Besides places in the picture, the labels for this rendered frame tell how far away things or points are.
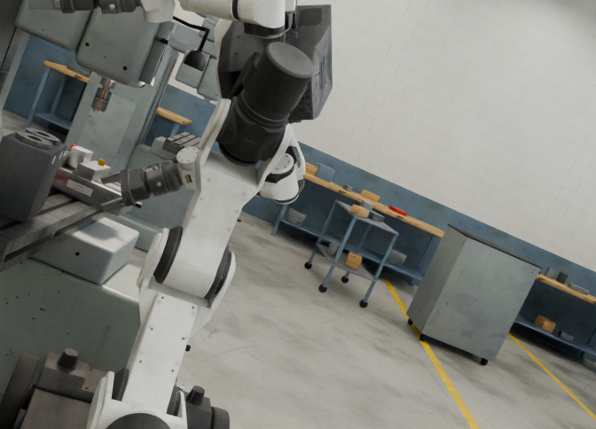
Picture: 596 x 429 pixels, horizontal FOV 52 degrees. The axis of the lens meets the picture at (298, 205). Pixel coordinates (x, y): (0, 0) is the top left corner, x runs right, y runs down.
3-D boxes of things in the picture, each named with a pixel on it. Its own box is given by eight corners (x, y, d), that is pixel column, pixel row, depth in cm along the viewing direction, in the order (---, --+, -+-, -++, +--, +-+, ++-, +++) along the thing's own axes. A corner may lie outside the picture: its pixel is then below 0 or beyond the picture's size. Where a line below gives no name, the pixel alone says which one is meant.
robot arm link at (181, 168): (171, 199, 172) (210, 189, 173) (160, 173, 164) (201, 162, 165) (168, 172, 180) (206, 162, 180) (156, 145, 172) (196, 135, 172)
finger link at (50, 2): (27, -5, 128) (58, -6, 129) (30, 10, 129) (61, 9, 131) (26, -3, 126) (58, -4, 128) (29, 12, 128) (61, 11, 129)
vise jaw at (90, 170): (106, 178, 210) (111, 167, 210) (90, 182, 195) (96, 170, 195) (90, 171, 210) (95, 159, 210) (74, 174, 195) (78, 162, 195)
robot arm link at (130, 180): (129, 215, 170) (172, 204, 171) (118, 191, 163) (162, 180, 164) (128, 183, 179) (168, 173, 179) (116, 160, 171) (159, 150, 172)
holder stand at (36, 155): (44, 206, 175) (69, 140, 173) (26, 223, 154) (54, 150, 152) (1, 190, 172) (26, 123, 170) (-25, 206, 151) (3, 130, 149)
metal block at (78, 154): (87, 168, 205) (93, 152, 205) (80, 169, 200) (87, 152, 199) (72, 162, 205) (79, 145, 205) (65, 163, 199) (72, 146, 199)
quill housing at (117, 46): (144, 90, 209) (180, 1, 205) (128, 87, 188) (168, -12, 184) (90, 67, 207) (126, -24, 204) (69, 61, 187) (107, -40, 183)
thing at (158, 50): (152, 86, 200) (176, 25, 198) (150, 85, 196) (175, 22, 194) (141, 81, 200) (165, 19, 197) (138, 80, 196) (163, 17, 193)
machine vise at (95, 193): (131, 210, 211) (143, 181, 210) (117, 216, 197) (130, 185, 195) (36, 169, 210) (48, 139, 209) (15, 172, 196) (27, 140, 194)
